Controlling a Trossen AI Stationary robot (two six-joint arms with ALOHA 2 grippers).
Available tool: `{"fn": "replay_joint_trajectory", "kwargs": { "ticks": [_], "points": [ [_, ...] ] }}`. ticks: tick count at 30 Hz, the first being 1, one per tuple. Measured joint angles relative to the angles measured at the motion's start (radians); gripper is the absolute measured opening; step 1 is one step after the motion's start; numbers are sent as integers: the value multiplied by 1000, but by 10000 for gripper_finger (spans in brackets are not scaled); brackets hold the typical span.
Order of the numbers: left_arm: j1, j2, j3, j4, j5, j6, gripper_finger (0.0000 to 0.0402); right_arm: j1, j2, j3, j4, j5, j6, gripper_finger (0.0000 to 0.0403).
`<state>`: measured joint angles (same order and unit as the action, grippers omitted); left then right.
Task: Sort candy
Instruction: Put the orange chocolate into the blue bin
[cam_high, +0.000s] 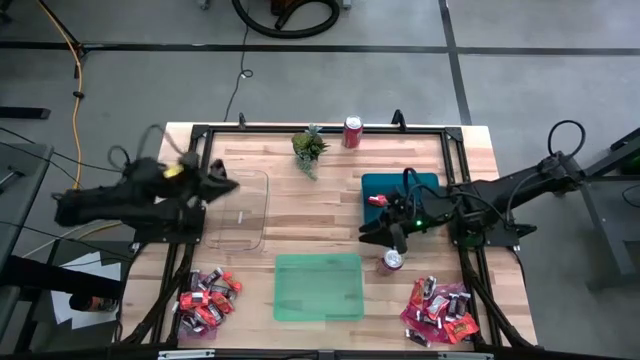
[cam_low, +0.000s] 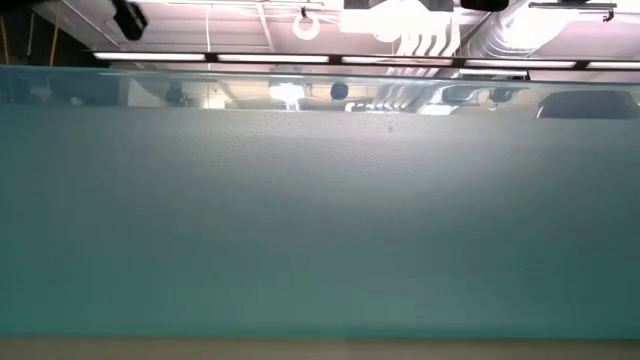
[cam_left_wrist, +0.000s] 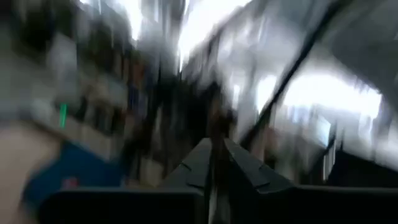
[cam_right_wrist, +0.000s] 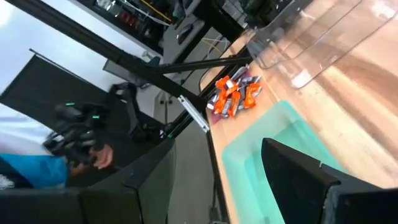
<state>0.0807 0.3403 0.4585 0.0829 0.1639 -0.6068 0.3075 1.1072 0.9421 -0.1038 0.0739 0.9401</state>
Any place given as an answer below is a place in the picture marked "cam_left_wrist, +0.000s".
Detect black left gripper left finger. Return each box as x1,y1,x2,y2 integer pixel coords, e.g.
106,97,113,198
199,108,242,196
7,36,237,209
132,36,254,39
39,138,213,224

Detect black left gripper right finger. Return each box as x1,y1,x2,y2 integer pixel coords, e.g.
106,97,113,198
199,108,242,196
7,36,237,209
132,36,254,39
223,138,398,224

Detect blue plastic bin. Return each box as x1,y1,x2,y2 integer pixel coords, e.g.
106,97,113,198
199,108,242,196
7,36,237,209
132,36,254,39
23,141,126,215

